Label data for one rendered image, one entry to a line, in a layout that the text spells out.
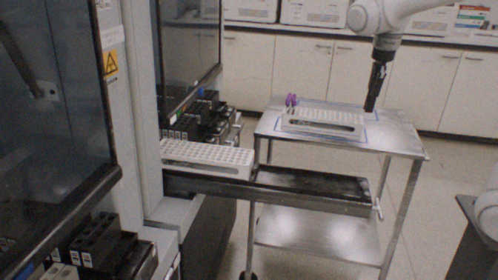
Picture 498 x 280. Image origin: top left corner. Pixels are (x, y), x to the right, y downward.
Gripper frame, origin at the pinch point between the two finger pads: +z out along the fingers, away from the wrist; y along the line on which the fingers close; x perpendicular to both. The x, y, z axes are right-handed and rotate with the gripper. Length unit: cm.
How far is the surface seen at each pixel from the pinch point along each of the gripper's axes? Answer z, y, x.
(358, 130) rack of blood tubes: 7.7, 8.8, -3.7
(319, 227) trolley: 66, -2, -7
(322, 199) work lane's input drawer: 11, 46, -18
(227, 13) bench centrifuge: 12, -195, -88
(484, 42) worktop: 12, -180, 122
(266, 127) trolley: 12.5, 5.6, -36.9
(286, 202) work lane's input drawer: 15, 46, -28
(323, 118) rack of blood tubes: 5.9, 5.6, -16.4
